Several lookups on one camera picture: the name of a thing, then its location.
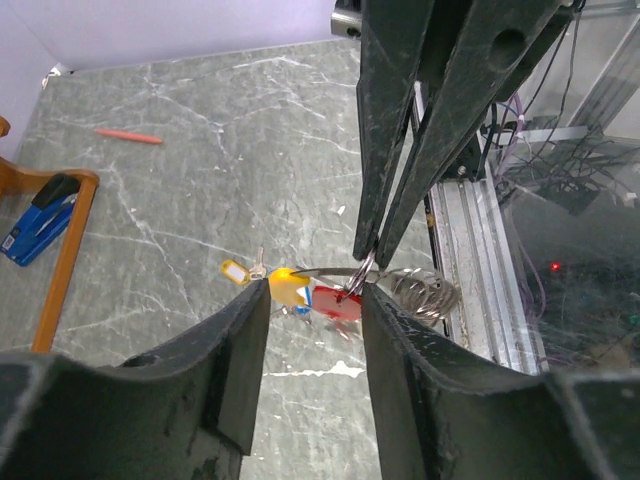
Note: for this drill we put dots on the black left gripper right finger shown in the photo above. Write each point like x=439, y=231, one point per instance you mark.
x=443, y=412

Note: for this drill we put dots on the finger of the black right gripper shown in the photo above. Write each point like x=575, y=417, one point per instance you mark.
x=474, y=52
x=392, y=39

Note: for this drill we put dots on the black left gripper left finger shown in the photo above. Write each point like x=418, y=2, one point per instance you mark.
x=185, y=409

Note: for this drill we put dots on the large keyring with keys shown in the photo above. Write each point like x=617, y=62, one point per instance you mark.
x=423, y=293

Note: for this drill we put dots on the red key tag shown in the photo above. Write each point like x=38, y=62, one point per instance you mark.
x=339, y=307

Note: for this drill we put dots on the yellow tagged key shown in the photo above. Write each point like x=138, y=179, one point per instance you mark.
x=241, y=275

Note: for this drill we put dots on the blue stapler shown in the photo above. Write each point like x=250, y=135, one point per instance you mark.
x=46, y=218

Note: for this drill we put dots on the orange pencil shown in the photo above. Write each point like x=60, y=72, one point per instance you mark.
x=129, y=136

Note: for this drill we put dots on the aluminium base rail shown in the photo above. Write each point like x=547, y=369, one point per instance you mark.
x=472, y=252

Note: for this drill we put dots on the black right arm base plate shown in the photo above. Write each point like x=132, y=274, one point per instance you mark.
x=470, y=164

